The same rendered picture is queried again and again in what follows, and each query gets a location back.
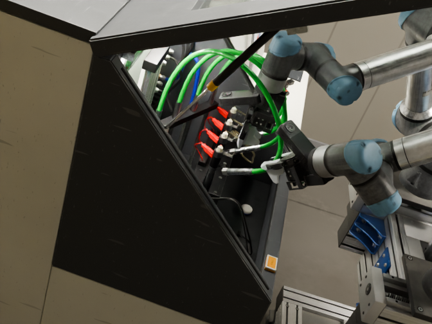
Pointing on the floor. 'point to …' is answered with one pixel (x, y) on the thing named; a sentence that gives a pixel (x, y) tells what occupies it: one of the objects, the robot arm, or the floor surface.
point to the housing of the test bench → (39, 135)
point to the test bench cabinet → (101, 304)
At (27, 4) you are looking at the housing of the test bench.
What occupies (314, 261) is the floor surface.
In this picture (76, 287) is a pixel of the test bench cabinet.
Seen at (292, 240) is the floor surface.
